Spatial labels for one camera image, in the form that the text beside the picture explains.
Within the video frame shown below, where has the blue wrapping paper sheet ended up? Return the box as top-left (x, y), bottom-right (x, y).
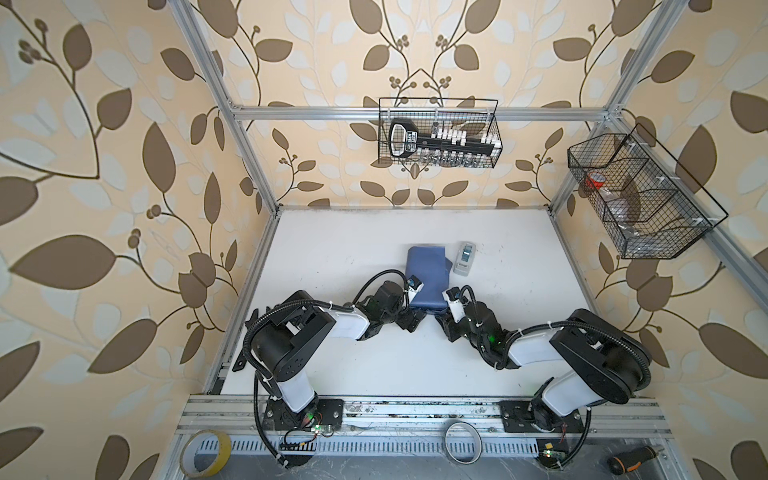
top-left (405, 245), bottom-right (452, 313)

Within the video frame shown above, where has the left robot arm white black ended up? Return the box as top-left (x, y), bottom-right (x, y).
top-left (242, 276), bottom-right (424, 416)

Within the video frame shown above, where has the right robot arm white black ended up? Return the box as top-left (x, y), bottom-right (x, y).
top-left (435, 300), bottom-right (651, 432)

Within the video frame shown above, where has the grey tape dispenser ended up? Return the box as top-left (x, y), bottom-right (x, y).
top-left (453, 242), bottom-right (476, 276)

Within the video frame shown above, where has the black adjustable wrench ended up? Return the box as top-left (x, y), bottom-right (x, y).
top-left (231, 308), bottom-right (259, 372)

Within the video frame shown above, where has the black tool set in basket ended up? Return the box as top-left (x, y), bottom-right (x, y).
top-left (385, 119), bottom-right (503, 159)

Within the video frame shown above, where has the orange black screwdriver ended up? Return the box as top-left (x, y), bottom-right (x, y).
top-left (606, 446), bottom-right (658, 475)

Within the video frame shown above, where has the yellow tape roll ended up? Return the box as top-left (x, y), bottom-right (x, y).
top-left (179, 430), bottom-right (233, 479)

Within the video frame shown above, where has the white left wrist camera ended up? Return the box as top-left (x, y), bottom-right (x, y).
top-left (407, 275), bottom-right (423, 296)

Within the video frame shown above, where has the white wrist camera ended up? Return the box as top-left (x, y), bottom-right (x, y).
top-left (442, 285), bottom-right (474, 324)
top-left (407, 275), bottom-right (423, 296)

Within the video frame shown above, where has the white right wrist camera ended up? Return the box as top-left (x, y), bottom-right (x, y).
top-left (442, 285), bottom-right (474, 324)

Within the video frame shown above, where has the grey ring on rail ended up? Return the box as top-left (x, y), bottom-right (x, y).
top-left (443, 420), bottom-right (484, 466)

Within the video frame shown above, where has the back wall wire basket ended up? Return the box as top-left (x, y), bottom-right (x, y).
top-left (377, 96), bottom-right (503, 169)

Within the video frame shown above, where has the wall wire basket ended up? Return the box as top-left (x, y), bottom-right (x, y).
top-left (377, 96), bottom-right (503, 169)
top-left (567, 124), bottom-right (728, 260)

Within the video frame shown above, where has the right wall wire basket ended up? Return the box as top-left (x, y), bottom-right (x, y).
top-left (567, 124), bottom-right (728, 260)

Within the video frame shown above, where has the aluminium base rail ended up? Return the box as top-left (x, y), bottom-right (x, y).
top-left (176, 395), bottom-right (673, 439)

